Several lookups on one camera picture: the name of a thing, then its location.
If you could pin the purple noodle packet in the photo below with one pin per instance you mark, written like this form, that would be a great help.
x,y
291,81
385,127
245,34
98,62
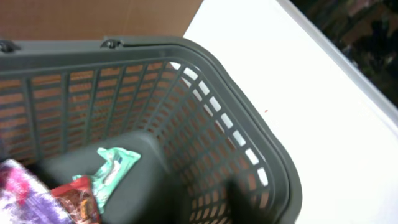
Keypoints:
x,y
26,200

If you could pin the red orange snack sachet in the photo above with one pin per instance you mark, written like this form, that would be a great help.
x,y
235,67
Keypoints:
x,y
78,200

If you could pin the grey plastic mesh basket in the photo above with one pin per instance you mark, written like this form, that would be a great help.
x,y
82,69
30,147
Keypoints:
x,y
206,154

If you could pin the mint green wipes packet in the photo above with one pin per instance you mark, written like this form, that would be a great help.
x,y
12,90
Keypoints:
x,y
118,162

